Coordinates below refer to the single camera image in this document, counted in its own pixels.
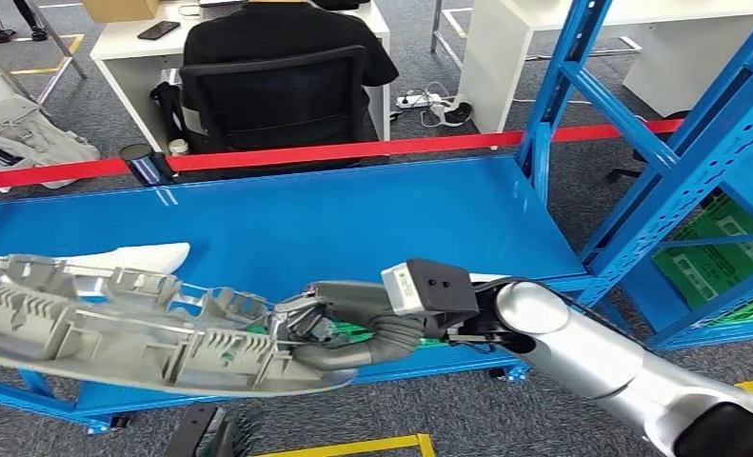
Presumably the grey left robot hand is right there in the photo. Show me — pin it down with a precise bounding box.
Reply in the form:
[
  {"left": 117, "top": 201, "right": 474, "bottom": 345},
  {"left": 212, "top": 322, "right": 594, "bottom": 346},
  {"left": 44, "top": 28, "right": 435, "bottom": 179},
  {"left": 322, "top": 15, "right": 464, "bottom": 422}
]
[{"left": 199, "top": 407, "right": 268, "bottom": 457}]

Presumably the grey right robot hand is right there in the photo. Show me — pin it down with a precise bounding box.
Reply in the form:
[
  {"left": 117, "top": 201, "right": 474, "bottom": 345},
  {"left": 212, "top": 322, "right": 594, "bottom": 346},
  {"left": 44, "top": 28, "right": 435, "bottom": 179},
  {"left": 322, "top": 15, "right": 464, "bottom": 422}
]
[{"left": 268, "top": 280, "right": 393, "bottom": 374}]

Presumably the silver plastic wheel hubcap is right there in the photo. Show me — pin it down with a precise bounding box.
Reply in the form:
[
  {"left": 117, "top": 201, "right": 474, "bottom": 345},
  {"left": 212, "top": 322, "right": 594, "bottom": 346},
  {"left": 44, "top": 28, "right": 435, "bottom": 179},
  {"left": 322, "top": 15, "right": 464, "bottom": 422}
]
[{"left": 0, "top": 253, "right": 360, "bottom": 401}]

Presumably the blue metal shelf rack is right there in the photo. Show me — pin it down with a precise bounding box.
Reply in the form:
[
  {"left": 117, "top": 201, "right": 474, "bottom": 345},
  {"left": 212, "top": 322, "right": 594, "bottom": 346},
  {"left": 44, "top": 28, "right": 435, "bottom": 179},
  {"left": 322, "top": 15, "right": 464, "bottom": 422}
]
[
  {"left": 577, "top": 0, "right": 753, "bottom": 352},
  {"left": 0, "top": 0, "right": 611, "bottom": 437}
]

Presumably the white curved plastic part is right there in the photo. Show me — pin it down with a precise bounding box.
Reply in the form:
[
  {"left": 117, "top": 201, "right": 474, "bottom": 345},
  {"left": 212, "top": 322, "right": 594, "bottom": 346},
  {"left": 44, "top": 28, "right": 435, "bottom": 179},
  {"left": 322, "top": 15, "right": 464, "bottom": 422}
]
[{"left": 0, "top": 241, "right": 192, "bottom": 277}]

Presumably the red barrier belt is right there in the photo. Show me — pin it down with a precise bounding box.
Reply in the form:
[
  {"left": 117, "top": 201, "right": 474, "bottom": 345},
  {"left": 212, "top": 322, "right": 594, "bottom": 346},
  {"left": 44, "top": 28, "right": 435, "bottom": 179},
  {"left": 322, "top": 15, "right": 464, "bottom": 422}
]
[{"left": 0, "top": 117, "right": 684, "bottom": 194}]

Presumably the black mesh office chair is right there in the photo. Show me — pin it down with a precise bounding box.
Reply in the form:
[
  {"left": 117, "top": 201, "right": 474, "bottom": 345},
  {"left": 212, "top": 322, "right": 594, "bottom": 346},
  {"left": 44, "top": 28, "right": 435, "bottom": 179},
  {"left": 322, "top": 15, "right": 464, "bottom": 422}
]
[{"left": 178, "top": 44, "right": 368, "bottom": 172}]

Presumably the white power strip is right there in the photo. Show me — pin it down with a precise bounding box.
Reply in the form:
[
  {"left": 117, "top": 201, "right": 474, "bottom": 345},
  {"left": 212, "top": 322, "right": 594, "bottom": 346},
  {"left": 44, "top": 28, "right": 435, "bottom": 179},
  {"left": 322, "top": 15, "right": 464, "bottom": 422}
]
[{"left": 395, "top": 92, "right": 445, "bottom": 110}]

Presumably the black power adapter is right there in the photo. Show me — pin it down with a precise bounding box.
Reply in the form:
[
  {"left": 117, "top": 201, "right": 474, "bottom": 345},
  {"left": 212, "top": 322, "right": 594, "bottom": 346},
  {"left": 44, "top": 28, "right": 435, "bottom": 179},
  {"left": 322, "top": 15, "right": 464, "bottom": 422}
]
[{"left": 442, "top": 100, "right": 475, "bottom": 126}]

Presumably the person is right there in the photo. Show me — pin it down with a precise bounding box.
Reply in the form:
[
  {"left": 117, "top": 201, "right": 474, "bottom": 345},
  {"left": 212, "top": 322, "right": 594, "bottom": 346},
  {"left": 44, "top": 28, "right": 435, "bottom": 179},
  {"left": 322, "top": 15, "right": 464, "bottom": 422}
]
[
  {"left": 0, "top": 0, "right": 51, "bottom": 46},
  {"left": 179, "top": 0, "right": 401, "bottom": 169}
]

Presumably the white table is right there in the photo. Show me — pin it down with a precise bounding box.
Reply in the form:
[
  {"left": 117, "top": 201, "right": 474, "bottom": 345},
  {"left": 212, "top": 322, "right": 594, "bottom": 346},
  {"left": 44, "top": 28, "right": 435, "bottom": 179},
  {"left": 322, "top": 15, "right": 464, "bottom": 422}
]
[{"left": 458, "top": 0, "right": 753, "bottom": 137}]

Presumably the black smartphone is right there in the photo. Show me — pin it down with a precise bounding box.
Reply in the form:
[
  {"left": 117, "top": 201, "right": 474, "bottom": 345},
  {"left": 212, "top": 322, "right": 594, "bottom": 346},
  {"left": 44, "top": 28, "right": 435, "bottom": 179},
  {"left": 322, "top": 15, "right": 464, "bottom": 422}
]
[{"left": 136, "top": 20, "right": 183, "bottom": 42}]

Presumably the grey fabric bag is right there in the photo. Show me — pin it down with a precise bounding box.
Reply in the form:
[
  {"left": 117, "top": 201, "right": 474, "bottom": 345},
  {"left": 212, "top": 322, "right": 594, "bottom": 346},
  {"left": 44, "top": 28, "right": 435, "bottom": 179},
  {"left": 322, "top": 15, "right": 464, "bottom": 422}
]
[{"left": 0, "top": 93, "right": 102, "bottom": 191}]

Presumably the brown cardboard box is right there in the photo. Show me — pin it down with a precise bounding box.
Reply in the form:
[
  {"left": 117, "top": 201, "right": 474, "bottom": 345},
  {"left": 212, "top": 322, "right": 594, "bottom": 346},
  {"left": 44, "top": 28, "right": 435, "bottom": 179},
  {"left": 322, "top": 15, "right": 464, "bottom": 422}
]
[{"left": 80, "top": 0, "right": 162, "bottom": 25}]

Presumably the grey metal stand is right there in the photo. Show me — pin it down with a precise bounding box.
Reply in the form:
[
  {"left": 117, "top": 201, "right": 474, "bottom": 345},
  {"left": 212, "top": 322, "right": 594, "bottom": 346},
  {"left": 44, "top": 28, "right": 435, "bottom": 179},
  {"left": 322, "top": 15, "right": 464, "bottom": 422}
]
[{"left": 28, "top": 0, "right": 89, "bottom": 106}]

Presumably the black barrier post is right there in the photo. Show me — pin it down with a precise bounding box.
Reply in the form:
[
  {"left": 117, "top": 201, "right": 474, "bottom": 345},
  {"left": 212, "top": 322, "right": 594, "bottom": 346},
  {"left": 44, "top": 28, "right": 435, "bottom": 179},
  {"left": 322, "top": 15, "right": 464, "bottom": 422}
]
[{"left": 117, "top": 143, "right": 176, "bottom": 189}]

